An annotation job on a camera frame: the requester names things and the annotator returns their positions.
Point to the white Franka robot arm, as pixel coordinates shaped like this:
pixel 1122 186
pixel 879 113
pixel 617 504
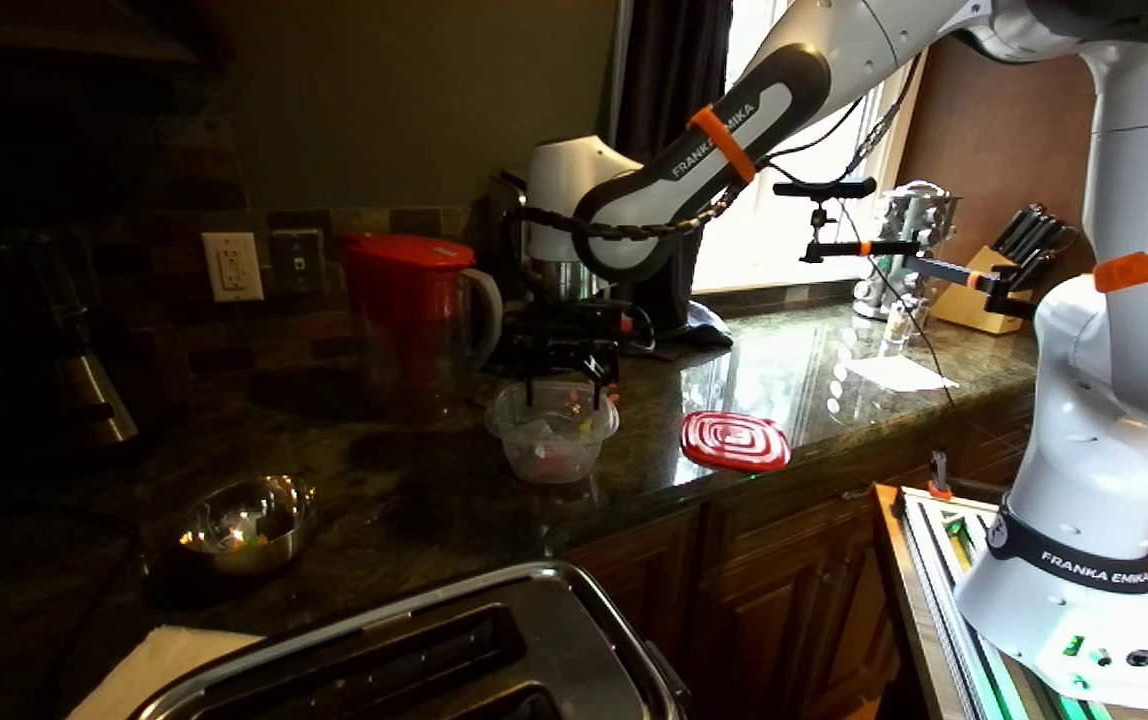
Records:
pixel 1104 403

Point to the wooden knife block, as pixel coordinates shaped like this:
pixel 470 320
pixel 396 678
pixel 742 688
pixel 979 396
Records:
pixel 974 307

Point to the black dome-shaped object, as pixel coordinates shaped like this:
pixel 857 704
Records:
pixel 697 325

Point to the small metal bowl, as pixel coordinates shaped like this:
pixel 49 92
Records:
pixel 247 527

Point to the chrome faucet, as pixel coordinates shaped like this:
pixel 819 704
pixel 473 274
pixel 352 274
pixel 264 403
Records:
pixel 906 247

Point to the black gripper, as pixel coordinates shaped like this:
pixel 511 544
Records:
pixel 576 320

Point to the silver coffee maker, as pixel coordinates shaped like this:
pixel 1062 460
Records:
pixel 497 242

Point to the red white spiral coaster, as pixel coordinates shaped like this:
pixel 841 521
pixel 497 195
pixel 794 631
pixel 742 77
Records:
pixel 738 441

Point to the white paper napkin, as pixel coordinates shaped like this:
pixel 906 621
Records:
pixel 144 667

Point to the wooden lower cabinets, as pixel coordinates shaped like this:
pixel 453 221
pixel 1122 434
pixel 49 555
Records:
pixel 757 585

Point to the clear plastic lunchbox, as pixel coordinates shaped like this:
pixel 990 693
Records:
pixel 554 441

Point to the dark wall switch plate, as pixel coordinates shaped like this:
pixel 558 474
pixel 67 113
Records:
pixel 297 262

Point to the black camera on stand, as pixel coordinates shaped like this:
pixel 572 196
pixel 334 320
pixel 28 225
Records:
pixel 825 190

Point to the chrome toaster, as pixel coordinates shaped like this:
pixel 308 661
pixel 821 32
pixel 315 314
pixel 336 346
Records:
pixel 436 661

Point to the red water pitcher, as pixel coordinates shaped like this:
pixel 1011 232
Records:
pixel 405 325

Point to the white robot cart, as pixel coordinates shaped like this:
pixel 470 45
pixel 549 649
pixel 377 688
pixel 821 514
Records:
pixel 945 574

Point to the dark countertop appliance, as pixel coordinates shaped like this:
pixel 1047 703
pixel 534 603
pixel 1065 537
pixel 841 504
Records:
pixel 76 361

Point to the white wall outlet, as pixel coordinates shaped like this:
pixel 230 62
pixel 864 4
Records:
pixel 234 264

